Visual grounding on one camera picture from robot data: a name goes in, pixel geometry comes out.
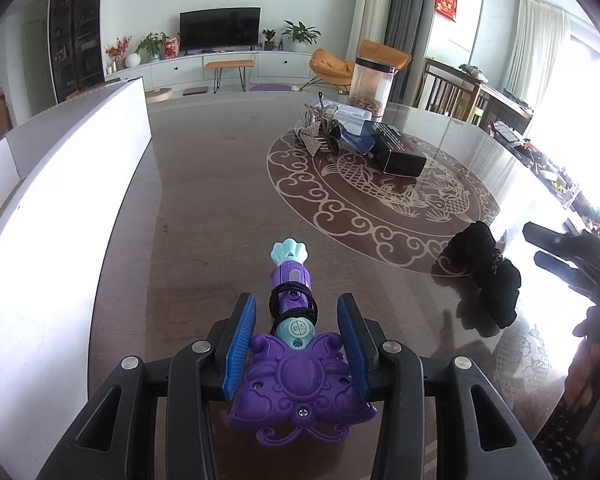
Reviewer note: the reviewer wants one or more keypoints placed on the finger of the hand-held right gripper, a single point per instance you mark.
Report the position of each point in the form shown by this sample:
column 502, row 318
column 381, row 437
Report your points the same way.
column 565, row 272
column 555, row 240

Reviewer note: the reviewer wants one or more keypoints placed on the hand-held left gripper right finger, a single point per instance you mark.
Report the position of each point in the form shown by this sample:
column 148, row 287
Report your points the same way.
column 352, row 350

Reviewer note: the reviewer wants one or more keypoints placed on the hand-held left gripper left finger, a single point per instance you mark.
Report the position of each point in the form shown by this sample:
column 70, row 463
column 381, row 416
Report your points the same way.
column 240, row 350

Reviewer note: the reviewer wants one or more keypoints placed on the purple butterfly toy wand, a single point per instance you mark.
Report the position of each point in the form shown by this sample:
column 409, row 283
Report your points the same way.
column 300, row 380

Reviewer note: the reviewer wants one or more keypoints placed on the black velvet scrunchie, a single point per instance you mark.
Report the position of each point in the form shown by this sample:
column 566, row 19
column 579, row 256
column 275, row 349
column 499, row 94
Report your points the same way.
column 480, row 255

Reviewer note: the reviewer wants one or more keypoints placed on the person's right hand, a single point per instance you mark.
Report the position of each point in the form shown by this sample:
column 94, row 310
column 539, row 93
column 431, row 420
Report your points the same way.
column 582, row 375

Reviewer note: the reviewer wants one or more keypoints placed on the dark wooden side cabinet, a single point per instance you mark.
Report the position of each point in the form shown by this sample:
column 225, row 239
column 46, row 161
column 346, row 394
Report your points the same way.
column 502, row 107

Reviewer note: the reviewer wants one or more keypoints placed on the dotted dark clothing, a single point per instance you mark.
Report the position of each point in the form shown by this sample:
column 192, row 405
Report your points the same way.
column 565, row 450

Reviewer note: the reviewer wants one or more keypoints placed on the black rectangular box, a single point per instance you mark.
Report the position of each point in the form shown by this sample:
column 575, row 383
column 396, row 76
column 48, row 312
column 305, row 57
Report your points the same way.
column 400, row 157

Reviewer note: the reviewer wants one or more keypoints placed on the dark wooden chair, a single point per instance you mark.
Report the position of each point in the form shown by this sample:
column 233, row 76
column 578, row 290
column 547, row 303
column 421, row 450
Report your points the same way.
column 445, row 92

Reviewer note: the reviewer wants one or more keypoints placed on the white sheer curtain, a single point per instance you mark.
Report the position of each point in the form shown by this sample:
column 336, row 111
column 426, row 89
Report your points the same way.
column 535, row 50

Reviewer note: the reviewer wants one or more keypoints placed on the blue flat packet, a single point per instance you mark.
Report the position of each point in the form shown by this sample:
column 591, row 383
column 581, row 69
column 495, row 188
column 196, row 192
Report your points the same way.
column 357, row 137

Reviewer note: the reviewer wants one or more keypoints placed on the patterned ribbon hair bow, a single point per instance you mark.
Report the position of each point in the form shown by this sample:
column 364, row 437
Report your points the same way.
column 312, row 137

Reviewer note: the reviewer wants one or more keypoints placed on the clear jar with black lid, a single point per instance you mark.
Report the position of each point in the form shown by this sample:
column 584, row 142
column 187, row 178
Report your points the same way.
column 370, row 90

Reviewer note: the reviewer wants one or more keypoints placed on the clear plastic packet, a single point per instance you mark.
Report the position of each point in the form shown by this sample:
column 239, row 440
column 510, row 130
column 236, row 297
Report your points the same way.
column 352, row 111

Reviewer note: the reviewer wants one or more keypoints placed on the purple floor mat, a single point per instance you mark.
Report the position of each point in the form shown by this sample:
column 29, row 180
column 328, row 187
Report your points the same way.
column 270, row 88

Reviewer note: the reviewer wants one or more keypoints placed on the round wooden stool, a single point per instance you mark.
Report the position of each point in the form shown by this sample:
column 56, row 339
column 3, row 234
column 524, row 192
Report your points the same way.
column 159, row 95

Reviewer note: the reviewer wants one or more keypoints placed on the grey curtain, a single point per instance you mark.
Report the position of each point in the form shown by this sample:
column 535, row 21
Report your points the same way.
column 412, row 10

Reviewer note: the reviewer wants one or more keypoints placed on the orange shell chair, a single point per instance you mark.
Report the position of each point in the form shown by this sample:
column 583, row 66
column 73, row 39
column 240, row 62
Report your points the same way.
column 330, row 65

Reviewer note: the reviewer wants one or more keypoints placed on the wooden bench with metal legs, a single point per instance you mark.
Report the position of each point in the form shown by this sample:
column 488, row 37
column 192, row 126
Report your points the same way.
column 229, row 64

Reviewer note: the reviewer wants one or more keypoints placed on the white television cabinet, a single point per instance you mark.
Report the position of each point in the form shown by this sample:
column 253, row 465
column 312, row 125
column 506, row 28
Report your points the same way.
column 180, row 67

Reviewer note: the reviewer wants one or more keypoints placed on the standing air conditioner with cover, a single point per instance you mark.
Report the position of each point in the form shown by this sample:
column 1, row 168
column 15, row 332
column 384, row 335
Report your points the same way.
column 370, row 10

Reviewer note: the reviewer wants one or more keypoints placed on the red gift bag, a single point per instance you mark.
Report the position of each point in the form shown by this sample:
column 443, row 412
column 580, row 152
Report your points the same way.
column 172, row 47

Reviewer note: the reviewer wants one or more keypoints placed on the small potted plant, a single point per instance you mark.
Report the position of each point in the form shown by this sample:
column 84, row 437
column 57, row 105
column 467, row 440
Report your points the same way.
column 268, row 39

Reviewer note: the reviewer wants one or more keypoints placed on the green potted plant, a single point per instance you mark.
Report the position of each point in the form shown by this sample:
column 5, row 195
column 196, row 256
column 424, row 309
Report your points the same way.
column 151, row 46

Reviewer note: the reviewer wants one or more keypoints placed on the large leafy potted plant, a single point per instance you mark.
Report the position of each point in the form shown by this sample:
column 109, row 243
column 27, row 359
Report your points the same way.
column 300, row 35

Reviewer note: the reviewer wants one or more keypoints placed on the black flat television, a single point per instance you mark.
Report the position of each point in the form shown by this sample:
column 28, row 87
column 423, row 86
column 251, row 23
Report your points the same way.
column 220, row 30

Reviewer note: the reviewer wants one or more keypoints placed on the red flowers in vase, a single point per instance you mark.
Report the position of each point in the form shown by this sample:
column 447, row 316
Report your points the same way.
column 117, row 52

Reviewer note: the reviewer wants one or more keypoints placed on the dark display shelf cabinet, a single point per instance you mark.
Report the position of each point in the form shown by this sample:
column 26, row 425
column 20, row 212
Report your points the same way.
column 75, row 35

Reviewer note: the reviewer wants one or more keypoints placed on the red wall hanging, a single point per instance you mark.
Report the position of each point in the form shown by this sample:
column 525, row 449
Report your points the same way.
column 447, row 2

